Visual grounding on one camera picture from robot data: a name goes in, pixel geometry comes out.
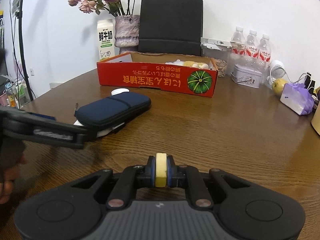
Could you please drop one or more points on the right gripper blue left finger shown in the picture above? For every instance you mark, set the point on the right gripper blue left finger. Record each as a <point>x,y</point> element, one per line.
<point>150,169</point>

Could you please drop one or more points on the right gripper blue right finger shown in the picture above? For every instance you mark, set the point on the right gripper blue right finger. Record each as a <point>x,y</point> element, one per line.
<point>171,172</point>

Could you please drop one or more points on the small yellow eraser block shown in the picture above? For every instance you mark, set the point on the small yellow eraser block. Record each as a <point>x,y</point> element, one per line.
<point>161,170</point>

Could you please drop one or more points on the white yellow plush sheep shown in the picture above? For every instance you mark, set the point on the white yellow plush sheep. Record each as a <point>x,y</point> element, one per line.
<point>191,64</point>

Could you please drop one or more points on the person's left hand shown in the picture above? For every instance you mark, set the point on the person's left hand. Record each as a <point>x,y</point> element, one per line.
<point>9,175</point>

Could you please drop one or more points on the white paper under case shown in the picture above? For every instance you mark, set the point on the white paper under case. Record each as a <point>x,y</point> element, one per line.
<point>109,130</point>

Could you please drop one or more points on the navy blue zip case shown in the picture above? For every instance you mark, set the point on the navy blue zip case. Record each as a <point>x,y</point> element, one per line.
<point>112,110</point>

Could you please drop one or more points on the white round jar lid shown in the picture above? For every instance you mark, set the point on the white round jar lid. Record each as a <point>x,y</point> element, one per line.
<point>119,91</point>

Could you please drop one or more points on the orange cardboard tray box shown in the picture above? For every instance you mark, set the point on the orange cardboard tray box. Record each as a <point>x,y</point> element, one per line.
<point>147,70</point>

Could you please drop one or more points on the white floral tin box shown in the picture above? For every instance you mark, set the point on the white floral tin box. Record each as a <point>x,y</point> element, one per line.
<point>246,76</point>

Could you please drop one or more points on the clear container of seeds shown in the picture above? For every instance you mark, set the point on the clear container of seeds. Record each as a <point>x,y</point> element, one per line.
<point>220,56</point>

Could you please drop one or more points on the white green milk carton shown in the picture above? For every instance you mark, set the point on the white green milk carton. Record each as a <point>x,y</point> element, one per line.
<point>105,38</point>

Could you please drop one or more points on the white flat cardboard box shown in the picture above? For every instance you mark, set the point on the white flat cardboard box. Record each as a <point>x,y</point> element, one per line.
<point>215,44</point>

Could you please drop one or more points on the yellow green apple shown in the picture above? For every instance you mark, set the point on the yellow green apple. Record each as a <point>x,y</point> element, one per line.
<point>278,86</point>

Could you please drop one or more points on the left plastic water bottle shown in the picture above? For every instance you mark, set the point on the left plastic water bottle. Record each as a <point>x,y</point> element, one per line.
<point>238,41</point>

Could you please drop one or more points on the plastic water bottle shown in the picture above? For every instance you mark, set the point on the plastic water bottle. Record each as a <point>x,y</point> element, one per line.
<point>252,45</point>
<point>238,41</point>
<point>264,49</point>

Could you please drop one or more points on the purple tissue pack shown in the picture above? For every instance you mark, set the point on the purple tissue pack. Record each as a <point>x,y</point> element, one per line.
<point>297,98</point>

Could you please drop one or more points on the purple mottled ceramic vase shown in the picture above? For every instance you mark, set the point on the purple mottled ceramic vase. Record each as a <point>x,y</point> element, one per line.
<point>127,33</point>

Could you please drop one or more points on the black paper shopping bag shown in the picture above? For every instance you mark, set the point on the black paper shopping bag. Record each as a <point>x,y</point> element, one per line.
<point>171,27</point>

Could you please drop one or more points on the small white desk fan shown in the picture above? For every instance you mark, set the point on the small white desk fan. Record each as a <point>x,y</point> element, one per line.
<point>275,71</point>

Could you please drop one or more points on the middle plastic water bottle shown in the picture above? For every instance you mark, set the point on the middle plastic water bottle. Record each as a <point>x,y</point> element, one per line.
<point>252,45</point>

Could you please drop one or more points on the right plastic water bottle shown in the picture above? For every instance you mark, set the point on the right plastic water bottle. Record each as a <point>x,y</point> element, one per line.
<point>264,49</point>

